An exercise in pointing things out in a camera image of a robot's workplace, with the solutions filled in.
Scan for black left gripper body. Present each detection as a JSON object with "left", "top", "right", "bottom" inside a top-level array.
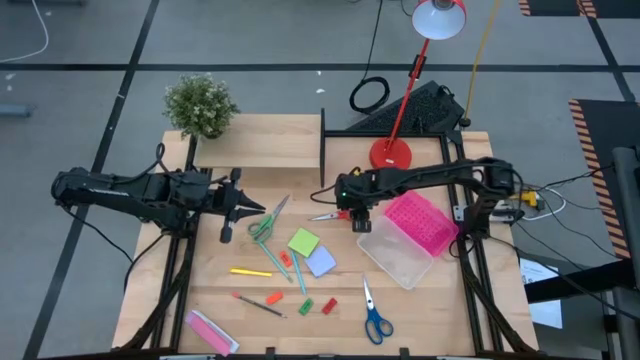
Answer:
[{"left": 208, "top": 167, "right": 244, "bottom": 245}]

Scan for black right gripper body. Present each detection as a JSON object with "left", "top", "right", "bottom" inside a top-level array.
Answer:
[{"left": 347, "top": 169, "right": 379, "bottom": 221}]

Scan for green scissors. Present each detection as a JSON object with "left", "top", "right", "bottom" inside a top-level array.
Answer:
[{"left": 247, "top": 193, "right": 291, "bottom": 245}]

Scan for red scissors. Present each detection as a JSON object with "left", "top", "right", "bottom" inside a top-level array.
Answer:
[{"left": 308, "top": 209, "right": 353, "bottom": 223}]

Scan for purple sticky note pad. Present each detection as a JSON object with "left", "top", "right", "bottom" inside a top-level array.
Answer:
[{"left": 303, "top": 244, "right": 338, "bottom": 279}]

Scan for teal pen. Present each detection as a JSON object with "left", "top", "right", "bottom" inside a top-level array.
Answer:
[
  {"left": 290, "top": 251, "right": 308, "bottom": 296},
  {"left": 258, "top": 240, "right": 294, "bottom": 284}
]

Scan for green sticky note pad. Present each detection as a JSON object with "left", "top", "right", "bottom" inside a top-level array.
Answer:
[{"left": 287, "top": 227, "right": 321, "bottom": 259}]

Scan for yellow highlighter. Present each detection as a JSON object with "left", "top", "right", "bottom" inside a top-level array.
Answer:
[{"left": 229, "top": 267, "right": 274, "bottom": 279}]

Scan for blue scissors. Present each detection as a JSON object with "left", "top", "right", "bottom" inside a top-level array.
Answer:
[{"left": 362, "top": 273, "right": 395, "bottom": 346}]

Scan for dark pencil with red end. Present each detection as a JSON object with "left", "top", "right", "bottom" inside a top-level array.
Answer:
[{"left": 231, "top": 292, "right": 289, "bottom": 320}]

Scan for pink and white pack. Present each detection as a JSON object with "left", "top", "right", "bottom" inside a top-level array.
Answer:
[{"left": 183, "top": 309, "right": 241, "bottom": 357}]

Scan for clear plastic box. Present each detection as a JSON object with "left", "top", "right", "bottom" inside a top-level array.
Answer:
[{"left": 356, "top": 214, "right": 435, "bottom": 291}]

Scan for red desk lamp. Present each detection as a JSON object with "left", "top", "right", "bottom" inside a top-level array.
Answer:
[{"left": 368, "top": 0, "right": 468, "bottom": 171}]

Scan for pink plastic lid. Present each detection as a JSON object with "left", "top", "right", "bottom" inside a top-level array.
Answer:
[{"left": 383, "top": 189, "right": 460, "bottom": 258}]

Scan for wooden shelf with black legs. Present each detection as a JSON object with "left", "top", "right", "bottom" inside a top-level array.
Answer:
[{"left": 192, "top": 107, "right": 327, "bottom": 189}]

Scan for green potted plant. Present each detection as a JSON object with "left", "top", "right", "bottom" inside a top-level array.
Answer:
[{"left": 163, "top": 73, "right": 241, "bottom": 141}]

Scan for black keyboard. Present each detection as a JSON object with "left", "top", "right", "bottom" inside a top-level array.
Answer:
[{"left": 347, "top": 79, "right": 466, "bottom": 135}]

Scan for yellow plug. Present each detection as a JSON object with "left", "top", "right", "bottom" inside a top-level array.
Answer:
[{"left": 509, "top": 189, "right": 546, "bottom": 211}]

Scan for white paper sheet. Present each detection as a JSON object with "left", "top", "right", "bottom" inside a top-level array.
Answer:
[{"left": 519, "top": 257, "right": 564, "bottom": 330}]

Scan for black metal beam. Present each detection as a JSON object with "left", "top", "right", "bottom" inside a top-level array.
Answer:
[{"left": 524, "top": 259, "right": 622, "bottom": 304}]

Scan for black mat with striped edge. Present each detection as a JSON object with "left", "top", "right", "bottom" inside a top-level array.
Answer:
[
  {"left": 518, "top": 0, "right": 640, "bottom": 20},
  {"left": 568, "top": 98, "right": 640, "bottom": 260}
]

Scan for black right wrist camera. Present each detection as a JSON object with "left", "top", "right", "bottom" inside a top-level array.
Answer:
[{"left": 333, "top": 172, "right": 352, "bottom": 210}]

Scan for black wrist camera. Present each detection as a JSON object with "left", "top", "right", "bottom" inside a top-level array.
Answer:
[
  {"left": 167, "top": 169, "right": 211, "bottom": 200},
  {"left": 333, "top": 172, "right": 352, "bottom": 210}
]

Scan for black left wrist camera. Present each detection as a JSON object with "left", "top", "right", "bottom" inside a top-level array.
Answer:
[{"left": 167, "top": 169, "right": 211, "bottom": 200}]

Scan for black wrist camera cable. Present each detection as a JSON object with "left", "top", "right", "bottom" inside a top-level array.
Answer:
[{"left": 309, "top": 183, "right": 342, "bottom": 206}]

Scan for black aluminium table frame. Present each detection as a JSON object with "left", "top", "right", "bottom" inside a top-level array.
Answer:
[{"left": 114, "top": 129, "right": 539, "bottom": 360}]

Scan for coiled black cable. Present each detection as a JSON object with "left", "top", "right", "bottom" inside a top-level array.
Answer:
[{"left": 348, "top": 0, "right": 391, "bottom": 115}]

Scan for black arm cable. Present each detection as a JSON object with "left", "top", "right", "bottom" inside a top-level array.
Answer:
[{"left": 59, "top": 202, "right": 169, "bottom": 294}]

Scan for yellow cable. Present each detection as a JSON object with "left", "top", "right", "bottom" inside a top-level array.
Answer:
[{"left": 462, "top": 0, "right": 503, "bottom": 127}]

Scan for white cable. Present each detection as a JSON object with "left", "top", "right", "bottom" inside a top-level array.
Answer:
[
  {"left": 522, "top": 187, "right": 567, "bottom": 222},
  {"left": 0, "top": 0, "right": 50, "bottom": 64}
]

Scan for grey metal post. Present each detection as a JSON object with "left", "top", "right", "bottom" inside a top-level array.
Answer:
[{"left": 612, "top": 146, "right": 640, "bottom": 360}]

